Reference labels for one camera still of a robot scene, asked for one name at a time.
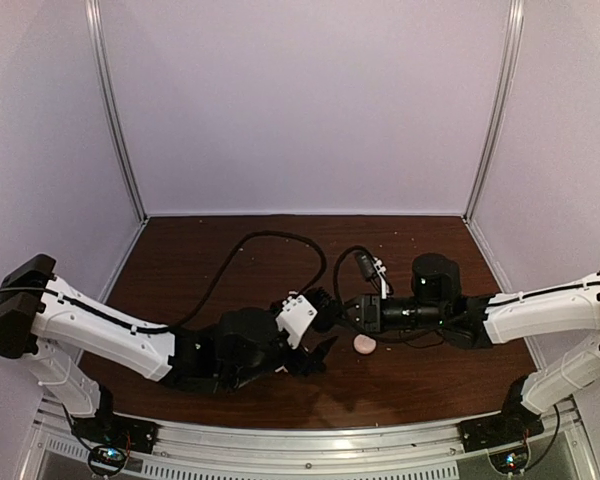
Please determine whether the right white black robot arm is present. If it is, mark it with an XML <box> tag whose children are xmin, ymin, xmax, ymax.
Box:
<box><xmin>337</xmin><ymin>253</ymin><xmax>600</xmax><ymax>442</ymax></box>

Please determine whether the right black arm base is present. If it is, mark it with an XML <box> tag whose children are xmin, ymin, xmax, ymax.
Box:
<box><xmin>458</xmin><ymin>377</ymin><xmax>544</xmax><ymax>453</ymax></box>

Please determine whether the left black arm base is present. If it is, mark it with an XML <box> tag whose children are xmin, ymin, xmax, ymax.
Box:
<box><xmin>71</xmin><ymin>386</ymin><xmax>158</xmax><ymax>454</ymax></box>

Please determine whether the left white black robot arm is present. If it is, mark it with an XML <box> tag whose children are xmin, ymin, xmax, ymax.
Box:
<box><xmin>0</xmin><ymin>254</ymin><xmax>335</xmax><ymax>444</ymax></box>

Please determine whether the round white case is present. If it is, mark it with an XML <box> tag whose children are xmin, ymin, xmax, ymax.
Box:
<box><xmin>352</xmin><ymin>334</ymin><xmax>377</xmax><ymax>355</ymax></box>

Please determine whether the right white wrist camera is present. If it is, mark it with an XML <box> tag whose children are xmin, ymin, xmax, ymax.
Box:
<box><xmin>355</xmin><ymin>250</ymin><xmax>393</xmax><ymax>299</ymax></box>

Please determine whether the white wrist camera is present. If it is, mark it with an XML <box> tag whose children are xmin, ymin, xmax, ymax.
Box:
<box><xmin>355</xmin><ymin>250</ymin><xmax>393</xmax><ymax>299</ymax></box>
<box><xmin>276</xmin><ymin>288</ymin><xmax>341</xmax><ymax>350</ymax></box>

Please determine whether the right black braided cable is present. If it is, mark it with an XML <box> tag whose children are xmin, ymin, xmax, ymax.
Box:
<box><xmin>332</xmin><ymin>245</ymin><xmax>376</xmax><ymax>331</ymax></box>

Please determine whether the black braided cable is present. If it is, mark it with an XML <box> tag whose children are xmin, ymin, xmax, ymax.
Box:
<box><xmin>169</xmin><ymin>228</ymin><xmax>330</xmax><ymax>331</ymax></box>
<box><xmin>332</xmin><ymin>245</ymin><xmax>376</xmax><ymax>331</ymax></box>

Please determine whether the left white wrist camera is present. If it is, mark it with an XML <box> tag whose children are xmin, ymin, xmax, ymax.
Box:
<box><xmin>276</xmin><ymin>288</ymin><xmax>341</xmax><ymax>350</ymax></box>

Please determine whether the left black braided cable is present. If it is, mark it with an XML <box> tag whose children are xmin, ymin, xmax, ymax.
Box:
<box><xmin>169</xmin><ymin>228</ymin><xmax>330</xmax><ymax>331</ymax></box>

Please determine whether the front aluminium rail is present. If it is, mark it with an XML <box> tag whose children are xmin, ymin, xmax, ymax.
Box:
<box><xmin>15</xmin><ymin>396</ymin><xmax>600</xmax><ymax>479</ymax></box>

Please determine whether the right aluminium frame post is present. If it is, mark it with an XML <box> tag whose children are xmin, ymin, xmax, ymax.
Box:
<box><xmin>463</xmin><ymin>0</ymin><xmax>525</xmax><ymax>225</ymax></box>

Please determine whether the aluminium frame post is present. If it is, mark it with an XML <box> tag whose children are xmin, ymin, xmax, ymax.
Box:
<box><xmin>84</xmin><ymin>0</ymin><xmax>148</xmax><ymax>224</ymax></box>
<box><xmin>463</xmin><ymin>0</ymin><xmax>525</xmax><ymax>225</ymax></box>

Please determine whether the left aluminium frame post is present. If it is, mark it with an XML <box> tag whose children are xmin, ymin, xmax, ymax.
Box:
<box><xmin>84</xmin><ymin>0</ymin><xmax>148</xmax><ymax>224</ymax></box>

